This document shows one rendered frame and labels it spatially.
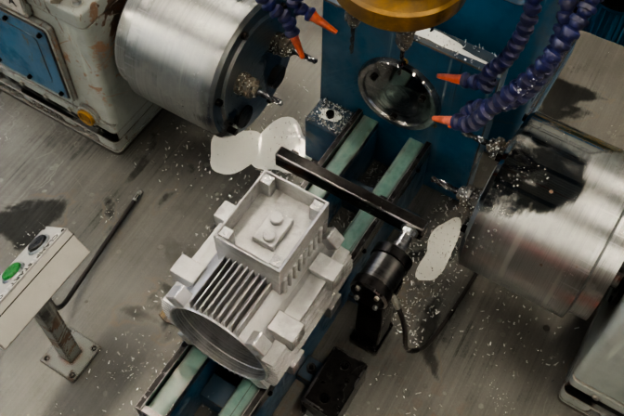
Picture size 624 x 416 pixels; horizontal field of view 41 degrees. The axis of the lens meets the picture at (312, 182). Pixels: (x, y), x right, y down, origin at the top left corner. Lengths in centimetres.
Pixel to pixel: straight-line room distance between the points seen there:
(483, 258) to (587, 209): 16
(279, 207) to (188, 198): 42
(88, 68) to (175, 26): 20
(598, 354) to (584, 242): 18
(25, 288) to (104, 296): 30
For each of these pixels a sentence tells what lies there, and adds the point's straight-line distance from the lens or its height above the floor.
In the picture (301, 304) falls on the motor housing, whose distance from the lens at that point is 110.
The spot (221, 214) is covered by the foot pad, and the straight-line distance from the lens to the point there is 116.
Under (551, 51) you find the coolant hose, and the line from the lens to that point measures 96.
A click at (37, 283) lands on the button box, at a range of 116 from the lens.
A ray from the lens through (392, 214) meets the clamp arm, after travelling 121.
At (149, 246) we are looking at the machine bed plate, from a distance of 146.
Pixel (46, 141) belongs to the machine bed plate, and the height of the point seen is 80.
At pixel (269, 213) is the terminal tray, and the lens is 111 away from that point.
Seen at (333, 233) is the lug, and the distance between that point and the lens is 112.
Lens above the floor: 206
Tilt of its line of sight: 57 degrees down
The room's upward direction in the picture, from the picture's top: 1 degrees clockwise
